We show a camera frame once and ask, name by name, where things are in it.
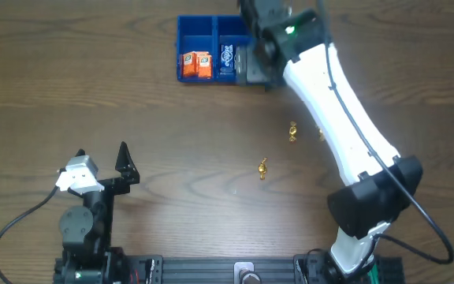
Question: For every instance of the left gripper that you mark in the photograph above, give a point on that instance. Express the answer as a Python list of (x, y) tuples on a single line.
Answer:
[(112, 185)]

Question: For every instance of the gold candy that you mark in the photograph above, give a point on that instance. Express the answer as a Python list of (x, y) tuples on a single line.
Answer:
[(262, 168), (321, 136), (292, 131)]

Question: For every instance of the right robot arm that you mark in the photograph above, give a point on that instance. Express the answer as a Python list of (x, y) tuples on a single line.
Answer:
[(329, 98)]

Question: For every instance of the orange candy box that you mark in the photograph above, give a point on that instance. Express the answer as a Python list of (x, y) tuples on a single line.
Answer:
[(204, 67), (189, 65)]

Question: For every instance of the blue tray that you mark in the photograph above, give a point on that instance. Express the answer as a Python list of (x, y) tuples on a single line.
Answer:
[(195, 27)]

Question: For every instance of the blue candy pack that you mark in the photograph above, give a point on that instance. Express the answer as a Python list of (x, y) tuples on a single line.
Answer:
[(227, 55)]

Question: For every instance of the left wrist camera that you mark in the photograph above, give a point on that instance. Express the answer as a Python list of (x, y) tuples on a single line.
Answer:
[(78, 173)]

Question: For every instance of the mounting rail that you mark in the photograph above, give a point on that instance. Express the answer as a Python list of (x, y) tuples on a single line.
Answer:
[(203, 270)]

